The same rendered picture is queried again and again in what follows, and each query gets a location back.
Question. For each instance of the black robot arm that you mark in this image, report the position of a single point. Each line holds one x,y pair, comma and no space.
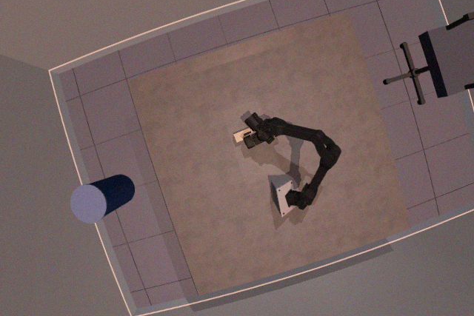
329,155

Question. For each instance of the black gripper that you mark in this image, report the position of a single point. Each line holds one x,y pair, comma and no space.
252,141

